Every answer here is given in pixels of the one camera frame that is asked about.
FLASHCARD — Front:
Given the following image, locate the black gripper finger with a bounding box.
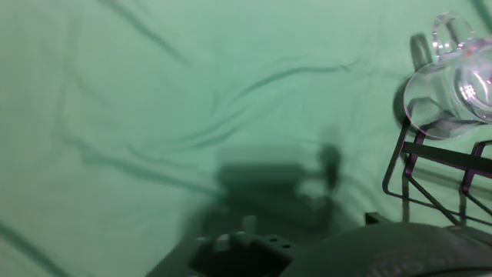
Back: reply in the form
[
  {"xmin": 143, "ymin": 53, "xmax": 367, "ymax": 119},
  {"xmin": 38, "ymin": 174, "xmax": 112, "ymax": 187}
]
[{"xmin": 188, "ymin": 230, "xmax": 298, "ymax": 277}]

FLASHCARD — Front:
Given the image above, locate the clear glass cup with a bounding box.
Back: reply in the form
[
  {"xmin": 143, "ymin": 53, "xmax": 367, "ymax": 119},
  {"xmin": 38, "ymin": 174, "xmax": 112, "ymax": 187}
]
[{"xmin": 403, "ymin": 11, "xmax": 492, "ymax": 140}]

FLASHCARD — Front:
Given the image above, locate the green cloth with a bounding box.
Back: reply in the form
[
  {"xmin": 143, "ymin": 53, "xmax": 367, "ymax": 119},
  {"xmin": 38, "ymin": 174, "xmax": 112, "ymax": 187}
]
[{"xmin": 0, "ymin": 0, "xmax": 492, "ymax": 277}]

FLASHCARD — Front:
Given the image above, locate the black wire cup rack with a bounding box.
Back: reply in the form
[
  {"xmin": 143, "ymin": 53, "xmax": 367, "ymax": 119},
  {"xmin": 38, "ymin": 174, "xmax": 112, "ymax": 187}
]
[{"xmin": 382, "ymin": 117, "xmax": 492, "ymax": 228}]

